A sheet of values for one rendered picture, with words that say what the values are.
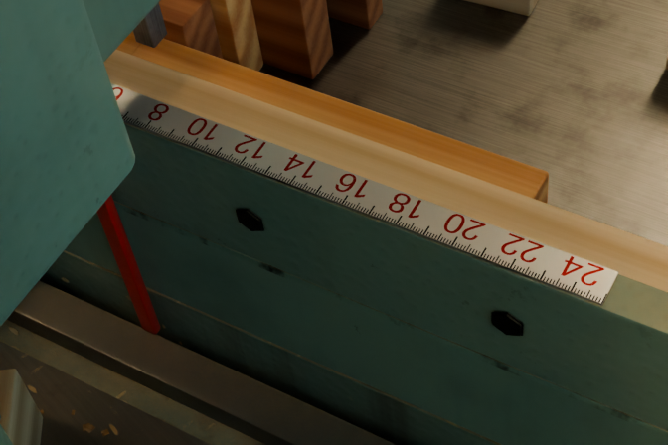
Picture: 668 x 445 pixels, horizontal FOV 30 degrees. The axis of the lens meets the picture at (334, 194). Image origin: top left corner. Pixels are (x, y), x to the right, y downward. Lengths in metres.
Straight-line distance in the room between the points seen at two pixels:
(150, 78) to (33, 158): 0.15
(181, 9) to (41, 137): 0.18
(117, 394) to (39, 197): 0.24
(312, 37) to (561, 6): 0.11
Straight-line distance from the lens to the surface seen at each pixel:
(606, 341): 0.40
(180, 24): 0.49
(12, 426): 0.53
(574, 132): 0.50
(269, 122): 0.44
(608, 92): 0.52
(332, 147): 0.43
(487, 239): 0.40
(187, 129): 0.44
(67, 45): 0.33
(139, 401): 0.56
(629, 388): 0.41
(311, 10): 0.51
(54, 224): 0.35
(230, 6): 0.50
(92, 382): 0.57
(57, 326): 0.58
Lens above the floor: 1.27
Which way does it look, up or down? 50 degrees down
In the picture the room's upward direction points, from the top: 9 degrees counter-clockwise
